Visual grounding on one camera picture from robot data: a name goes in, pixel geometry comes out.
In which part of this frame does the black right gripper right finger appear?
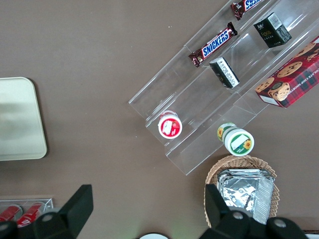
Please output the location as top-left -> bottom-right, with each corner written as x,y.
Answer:
204,183 -> 251,239

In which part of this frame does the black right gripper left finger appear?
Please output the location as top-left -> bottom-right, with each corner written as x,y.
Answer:
33,184 -> 94,239

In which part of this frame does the light wicker basket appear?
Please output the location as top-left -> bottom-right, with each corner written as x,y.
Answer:
204,154 -> 281,226

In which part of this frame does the beige plastic tray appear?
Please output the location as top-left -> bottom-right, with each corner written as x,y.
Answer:
0,77 -> 48,161

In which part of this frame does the clear acrylic bottle rack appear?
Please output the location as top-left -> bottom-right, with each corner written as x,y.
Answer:
0,198 -> 55,226

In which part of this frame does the aluminium foil container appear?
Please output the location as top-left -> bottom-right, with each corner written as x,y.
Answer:
216,168 -> 275,225

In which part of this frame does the red soda bottle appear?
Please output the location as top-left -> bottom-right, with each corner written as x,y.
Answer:
0,204 -> 23,223
16,202 -> 46,228

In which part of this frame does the green lid yogurt cup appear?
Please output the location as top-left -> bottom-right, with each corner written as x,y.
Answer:
216,122 -> 255,157

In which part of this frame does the red lid yogurt cup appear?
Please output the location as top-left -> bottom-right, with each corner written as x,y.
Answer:
157,110 -> 183,140

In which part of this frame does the clear acrylic stepped shelf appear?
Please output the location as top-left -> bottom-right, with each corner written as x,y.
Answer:
128,0 -> 319,176

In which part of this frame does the small black carton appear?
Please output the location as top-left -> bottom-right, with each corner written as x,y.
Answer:
253,12 -> 293,49
209,57 -> 241,89

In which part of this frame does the red plaid cookie box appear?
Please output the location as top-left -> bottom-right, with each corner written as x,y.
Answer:
254,36 -> 319,109

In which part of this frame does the Snickers chocolate bar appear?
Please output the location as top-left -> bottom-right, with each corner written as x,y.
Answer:
188,21 -> 239,68
230,0 -> 263,21

